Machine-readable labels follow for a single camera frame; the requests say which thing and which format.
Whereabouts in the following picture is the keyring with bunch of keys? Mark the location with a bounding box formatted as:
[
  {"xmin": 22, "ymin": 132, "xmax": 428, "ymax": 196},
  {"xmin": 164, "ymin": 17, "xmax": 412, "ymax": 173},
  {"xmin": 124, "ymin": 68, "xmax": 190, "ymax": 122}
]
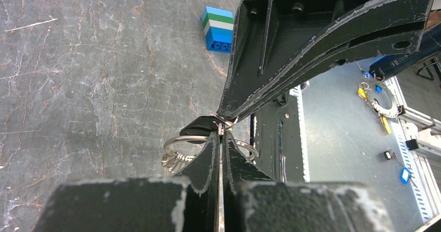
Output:
[{"xmin": 161, "ymin": 123, "xmax": 236, "ymax": 174}]

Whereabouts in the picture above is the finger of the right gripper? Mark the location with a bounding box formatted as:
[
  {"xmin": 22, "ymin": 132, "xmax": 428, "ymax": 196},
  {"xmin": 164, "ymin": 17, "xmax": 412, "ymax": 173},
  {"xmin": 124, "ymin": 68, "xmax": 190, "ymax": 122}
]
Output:
[
  {"xmin": 217, "ymin": 0, "xmax": 414, "ymax": 119},
  {"xmin": 227, "ymin": 0, "xmax": 438, "ymax": 123}
]

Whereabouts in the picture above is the blue toy brick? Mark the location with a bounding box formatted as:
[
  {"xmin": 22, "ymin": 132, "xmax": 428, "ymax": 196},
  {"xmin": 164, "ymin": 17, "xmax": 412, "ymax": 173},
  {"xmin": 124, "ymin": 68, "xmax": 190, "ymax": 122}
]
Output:
[{"xmin": 201, "ymin": 6, "xmax": 234, "ymax": 53}]

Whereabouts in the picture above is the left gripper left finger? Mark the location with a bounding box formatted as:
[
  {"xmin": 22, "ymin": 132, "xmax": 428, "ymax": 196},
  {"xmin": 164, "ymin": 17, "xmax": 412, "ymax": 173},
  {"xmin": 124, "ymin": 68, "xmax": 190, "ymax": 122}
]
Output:
[{"xmin": 35, "ymin": 132, "xmax": 221, "ymax": 231}]

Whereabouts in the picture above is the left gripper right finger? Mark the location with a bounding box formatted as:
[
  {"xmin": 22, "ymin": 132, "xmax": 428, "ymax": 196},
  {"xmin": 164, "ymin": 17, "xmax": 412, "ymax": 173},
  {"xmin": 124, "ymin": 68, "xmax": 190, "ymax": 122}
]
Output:
[{"xmin": 222, "ymin": 132, "xmax": 393, "ymax": 231}]

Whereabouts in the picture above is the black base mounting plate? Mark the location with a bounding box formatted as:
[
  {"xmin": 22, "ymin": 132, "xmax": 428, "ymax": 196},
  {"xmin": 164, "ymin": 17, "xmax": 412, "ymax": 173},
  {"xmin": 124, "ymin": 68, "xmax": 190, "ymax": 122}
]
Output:
[{"xmin": 250, "ymin": 92, "xmax": 309, "ymax": 183}]

